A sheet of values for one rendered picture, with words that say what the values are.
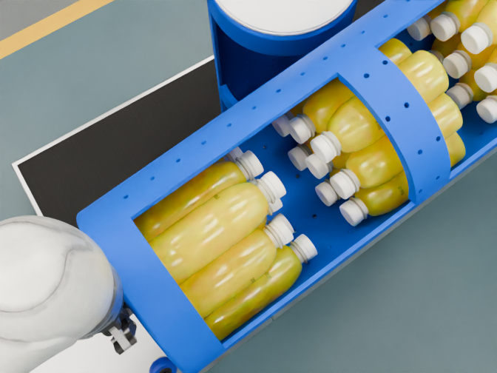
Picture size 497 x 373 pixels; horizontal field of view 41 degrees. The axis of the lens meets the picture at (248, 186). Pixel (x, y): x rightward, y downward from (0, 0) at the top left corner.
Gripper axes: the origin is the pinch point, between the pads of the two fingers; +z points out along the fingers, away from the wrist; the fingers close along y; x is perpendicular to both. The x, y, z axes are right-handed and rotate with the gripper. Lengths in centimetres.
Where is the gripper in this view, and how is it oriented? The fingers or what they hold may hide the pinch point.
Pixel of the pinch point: (119, 311)
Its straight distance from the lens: 91.7
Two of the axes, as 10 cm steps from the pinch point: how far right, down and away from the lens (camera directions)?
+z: 0.1, 2.6, 9.7
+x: 8.1, -5.7, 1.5
